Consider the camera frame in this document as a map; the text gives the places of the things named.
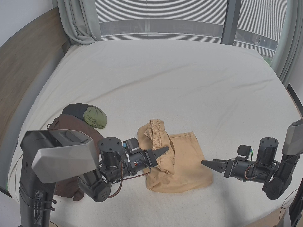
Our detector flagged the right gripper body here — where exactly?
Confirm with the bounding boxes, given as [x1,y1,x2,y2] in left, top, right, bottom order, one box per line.
[224,158,249,180]

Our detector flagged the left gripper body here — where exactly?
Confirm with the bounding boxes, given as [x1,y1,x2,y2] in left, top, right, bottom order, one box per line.
[128,149,158,170]

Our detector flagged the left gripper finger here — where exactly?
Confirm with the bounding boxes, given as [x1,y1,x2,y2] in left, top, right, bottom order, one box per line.
[153,146,169,158]

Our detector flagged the tan shorts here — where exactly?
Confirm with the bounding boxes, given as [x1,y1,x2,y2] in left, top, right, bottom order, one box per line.
[137,119,213,193]

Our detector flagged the bed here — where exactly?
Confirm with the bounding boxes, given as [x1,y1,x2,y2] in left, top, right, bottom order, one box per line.
[0,7,303,227]

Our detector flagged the green garment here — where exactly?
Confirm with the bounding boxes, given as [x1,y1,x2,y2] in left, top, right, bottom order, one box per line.
[83,105,107,129]

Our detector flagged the brown garment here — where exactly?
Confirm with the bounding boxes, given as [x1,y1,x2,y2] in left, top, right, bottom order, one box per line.
[47,114,103,201]

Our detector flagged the black garment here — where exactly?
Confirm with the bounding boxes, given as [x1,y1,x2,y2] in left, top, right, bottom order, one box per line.
[62,103,89,122]

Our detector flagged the grey-green curtain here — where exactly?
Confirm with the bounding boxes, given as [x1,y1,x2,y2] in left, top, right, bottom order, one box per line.
[270,0,303,84]
[50,0,102,45]

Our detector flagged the window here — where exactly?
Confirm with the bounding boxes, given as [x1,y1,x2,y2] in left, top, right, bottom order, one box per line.
[90,0,294,57]

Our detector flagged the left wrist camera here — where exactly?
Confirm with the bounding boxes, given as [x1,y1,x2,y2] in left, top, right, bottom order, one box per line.
[123,138,140,155]

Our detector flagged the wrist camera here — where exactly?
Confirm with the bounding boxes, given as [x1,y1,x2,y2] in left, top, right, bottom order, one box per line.
[123,138,140,155]
[237,145,252,161]

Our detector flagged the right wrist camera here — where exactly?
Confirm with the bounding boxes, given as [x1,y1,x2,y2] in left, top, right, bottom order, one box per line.
[237,145,252,161]

